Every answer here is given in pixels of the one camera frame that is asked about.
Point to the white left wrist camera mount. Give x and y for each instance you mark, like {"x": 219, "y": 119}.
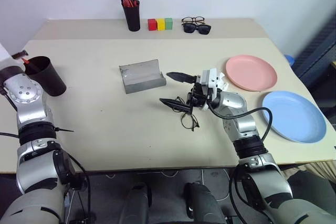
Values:
{"x": 9, "y": 57}

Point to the tall black pen holder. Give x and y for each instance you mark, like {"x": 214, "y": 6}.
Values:
{"x": 132, "y": 18}

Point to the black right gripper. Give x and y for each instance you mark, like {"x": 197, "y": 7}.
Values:
{"x": 197, "y": 97}

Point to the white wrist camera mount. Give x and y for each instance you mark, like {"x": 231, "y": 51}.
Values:
{"x": 9, "y": 57}
{"x": 211, "y": 78}

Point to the black zip tie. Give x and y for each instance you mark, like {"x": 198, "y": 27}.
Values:
{"x": 64, "y": 130}

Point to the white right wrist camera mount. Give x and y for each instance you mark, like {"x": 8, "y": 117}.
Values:
{"x": 211, "y": 78}

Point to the red marker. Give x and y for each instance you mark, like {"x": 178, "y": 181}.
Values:
{"x": 26, "y": 61}

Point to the black thin frame glasses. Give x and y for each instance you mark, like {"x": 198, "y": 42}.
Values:
{"x": 193, "y": 123}

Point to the yellow wooden block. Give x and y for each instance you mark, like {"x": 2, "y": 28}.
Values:
{"x": 160, "y": 24}

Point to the beige cloth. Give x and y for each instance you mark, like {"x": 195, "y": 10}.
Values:
{"x": 312, "y": 167}

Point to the black sunglasses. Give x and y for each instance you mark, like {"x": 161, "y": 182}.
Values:
{"x": 189, "y": 27}

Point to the brown frame clear glasses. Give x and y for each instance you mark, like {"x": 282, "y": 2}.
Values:
{"x": 183, "y": 19}

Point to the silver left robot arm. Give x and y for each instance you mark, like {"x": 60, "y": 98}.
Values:
{"x": 26, "y": 93}

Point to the dark rounded robot leg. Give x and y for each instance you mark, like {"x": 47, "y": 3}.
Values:
{"x": 137, "y": 203}
{"x": 202, "y": 203}

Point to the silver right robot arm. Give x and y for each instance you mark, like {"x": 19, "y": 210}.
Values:
{"x": 232, "y": 101}

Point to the blue plate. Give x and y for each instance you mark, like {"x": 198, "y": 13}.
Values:
{"x": 294, "y": 115}

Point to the pink plate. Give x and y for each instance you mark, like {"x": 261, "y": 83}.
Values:
{"x": 250, "y": 72}

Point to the grey open glasses case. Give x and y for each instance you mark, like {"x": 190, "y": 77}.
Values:
{"x": 143, "y": 78}

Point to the blue round container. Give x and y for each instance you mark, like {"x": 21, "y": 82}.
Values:
{"x": 289, "y": 59}

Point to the dark blue ribbed furniture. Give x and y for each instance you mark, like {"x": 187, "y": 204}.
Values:
{"x": 319, "y": 58}

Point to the green wooden block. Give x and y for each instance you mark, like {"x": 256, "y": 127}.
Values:
{"x": 168, "y": 23}

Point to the dark brown wide cup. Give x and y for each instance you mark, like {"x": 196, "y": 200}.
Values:
{"x": 50, "y": 79}

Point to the red wooden block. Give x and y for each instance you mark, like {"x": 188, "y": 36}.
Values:
{"x": 152, "y": 24}

